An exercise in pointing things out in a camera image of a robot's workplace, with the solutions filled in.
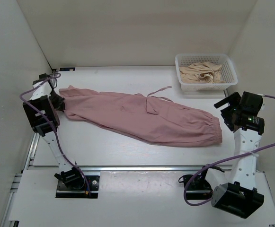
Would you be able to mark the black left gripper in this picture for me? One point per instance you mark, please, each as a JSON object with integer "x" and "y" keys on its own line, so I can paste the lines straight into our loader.
{"x": 60, "y": 105}

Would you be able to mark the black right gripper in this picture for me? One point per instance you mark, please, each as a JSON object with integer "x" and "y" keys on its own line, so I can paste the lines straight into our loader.
{"x": 233, "y": 100}

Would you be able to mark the pink trousers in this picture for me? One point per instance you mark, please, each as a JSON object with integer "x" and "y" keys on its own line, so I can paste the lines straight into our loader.
{"x": 152, "y": 119}

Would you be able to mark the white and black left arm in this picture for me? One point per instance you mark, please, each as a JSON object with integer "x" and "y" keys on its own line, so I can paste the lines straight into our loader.
{"x": 41, "y": 105}

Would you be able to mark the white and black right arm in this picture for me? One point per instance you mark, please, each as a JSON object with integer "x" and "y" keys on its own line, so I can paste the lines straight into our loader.
{"x": 237, "y": 193}

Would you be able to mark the beige trousers in basket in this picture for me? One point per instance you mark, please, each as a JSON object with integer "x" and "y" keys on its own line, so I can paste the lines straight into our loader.
{"x": 201, "y": 73}

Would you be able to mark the white perforated plastic basket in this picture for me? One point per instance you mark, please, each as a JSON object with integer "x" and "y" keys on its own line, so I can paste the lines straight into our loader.
{"x": 228, "y": 73}

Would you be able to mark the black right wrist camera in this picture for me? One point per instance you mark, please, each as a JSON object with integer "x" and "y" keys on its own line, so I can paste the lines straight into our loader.
{"x": 250, "y": 103}

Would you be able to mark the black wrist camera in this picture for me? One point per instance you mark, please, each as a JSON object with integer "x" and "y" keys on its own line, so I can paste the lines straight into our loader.
{"x": 250, "y": 103}
{"x": 52, "y": 81}

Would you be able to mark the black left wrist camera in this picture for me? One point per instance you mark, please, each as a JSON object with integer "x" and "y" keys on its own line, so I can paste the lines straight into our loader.
{"x": 52, "y": 81}

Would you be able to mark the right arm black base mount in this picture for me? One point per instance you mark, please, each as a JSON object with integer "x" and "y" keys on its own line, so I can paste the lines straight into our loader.
{"x": 199, "y": 190}

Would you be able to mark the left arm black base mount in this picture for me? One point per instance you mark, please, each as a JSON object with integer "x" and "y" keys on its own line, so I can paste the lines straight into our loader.
{"x": 79, "y": 191}

